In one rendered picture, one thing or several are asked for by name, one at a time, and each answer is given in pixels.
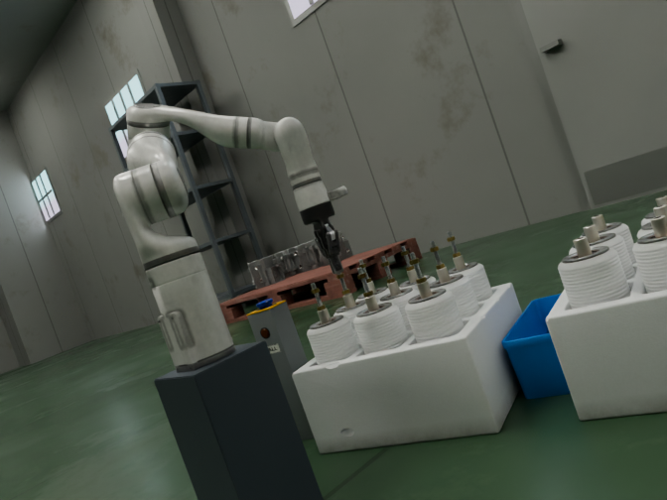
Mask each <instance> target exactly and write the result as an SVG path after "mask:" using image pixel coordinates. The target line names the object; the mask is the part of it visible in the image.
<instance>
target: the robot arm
mask: <svg viewBox="0 0 667 500"><path fill-rule="evenodd" d="M126 120H127V134H128V144H129V145H128V149H127V167H128V170H129V171H128V172H125V173H122V174H119V175H117V176H116V177H115V178H114V180H113V193H114V194H115V197H116V200H117V204H118V205H119V207H120V210H121V212H122V216H123V217H124V219H125V221H126V223H127V226H128V228H129V230H130V233H131V235H132V237H133V240H134V243H135V245H136V248H137V251H138V253H139V256H140V259H141V261H142V264H143V267H144V270H145V272H146V275H147V278H148V280H149V283H150V286H151V288H152V291H153V294H154V297H155V299H156V302H157V305H158V308H159V310H160V313H161V315H160V316H158V323H159V325H160V328H161V330H162V333H163V335H164V338H165V341H166V343H167V346H168V349H169V351H170V354H171V357H172V360H173V362H174V365H175V368H176V370H177V372H185V371H194V370H197V369H199V368H201V367H204V366H206V365H208V364H211V363H213V362H215V361H218V360H220V359H222V358H224V357H226V356H228V355H230V354H231V353H233V352H234V351H235V350H236V348H235V346H234V343H233V339H232V337H231V335H230V332H229V329H228V326H227V324H226V321H225V318H224V315H223V313H222V310H221V307H220V304H219V302H218V299H217V296H216V293H215V291H214V288H213V285H212V282H211V280H210V277H209V274H208V272H207V269H206V266H205V263H204V260H203V258H202V255H201V252H200V249H199V246H198V244H197V241H196V240H195V239H194V238H193V237H191V236H165V235H161V234H158V233H156V232H154V231H153V230H152V229H151V224H154V223H157V222H160V221H163V220H166V219H169V218H171V217H175V216H177V215H180V214H181V213H183V212H184V211H185V210H186V209H187V207H188V204H189V193H188V190H187V186H186V183H185V181H184V178H183V175H182V173H181V172H180V170H179V167H178V160H177V154H176V150H175V148H174V145H173V144H172V142H171V130H170V121H172V122H178V123H181V124H184V125H187V126H189V127H191V128H193V129H195V130H196V131H198V132H200V133H201V134H203V135H204V136H206V137H207V138H208V139H209V140H211V141H212V142H214V143H216V144H218V145H220V146H223V147H227V148H239V149H262V150H267V151H273V152H280V153H281V155H282V158H283V160H284V162H285V165H286V169H287V174H288V177H289V181H290V183H291V186H292V189H293V192H294V196H295V200H296V203H297V206H298V208H299V211H300V214H301V217H302V219H303V222H304V224H305V225H309V224H313V225H314V229H315V231H314V235H315V237H314V240H315V241H316V243H317V245H318V247H319V248H320V250H321V252H322V254H323V256H324V257H325V256H326V258H327V259H328V260H329V263H330V266H331V269H332V272H333V274H338V273H341V272H343V267H342V264H341V261H340V259H339V257H338V256H337V255H339V252H340V247H339V239H338V232H337V230H334V227H333V226H332V225H331V223H330V221H329V217H332V216H334V208H333V205H332V203H331V201H333V200H336V199H339V198H341V197H343V196H345V195H347V194H348V192H347V189H346V187H345V186H342V187H339V188H337V189H334V190H332V191H327V189H326V187H325V185H324V183H323V181H322V178H321V175H320V172H319V170H318V167H317V164H316V162H315V160H314V158H313V154H312V150H311V147H310V143H309V140H308V136H307V133H306V130H305V127H304V126H303V124H302V123H301V122H300V121H299V120H298V119H296V118H293V117H286V118H283V119H281V120H280V121H279V122H278V123H277V122H266V121H262V120H261V119H258V118H253V117H239V116H224V115H216V114H210V113H205V112H200V111H195V110H190V109H185V108H179V107H173V106H167V105H161V104H153V103H140V104H134V105H131V106H129V107H128V108H127V110H126Z"/></svg>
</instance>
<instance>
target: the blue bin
mask: <svg viewBox="0 0 667 500"><path fill-rule="evenodd" d="M560 296H561V294H558V295H554V296H549V297H545V298H541V299H536V300H534V301H531V302H530V304H529V305H528V306H527V308H526V309H525V311H524V312H523V313H522V315H521V316H520V317H519V319H518V320H517V321H516V323H514V325H513V326H512V327H511V329H510V330H509V331H508V333H507V334H506V335H505V337H504V338H503V340H502V341H501V343H502V346H503V348H504V349H506V351H507V353H508V356H509V358H510V361H511V363H512V366H513V368H514V371H515V373H516V376H517V378H518V381H519V383H520V386H521V388H522V391H523V393H524V396H525V398H526V399H536V398H543V397H551V396H558V395H566V394H571V393H570V390H569V387H568V384H567V381H566V378H565V376H564V373H563V370H562V367H561V364H560V361H559V358H558V355H557V352H556V349H555V347H554V344H553V341H552V338H551V335H550V332H549V329H548V326H547V323H546V317H547V315H548V314H549V312H550V311H551V309H552V308H553V306H554V304H555V303H556V301H557V300H558V298H559V297H560Z"/></svg>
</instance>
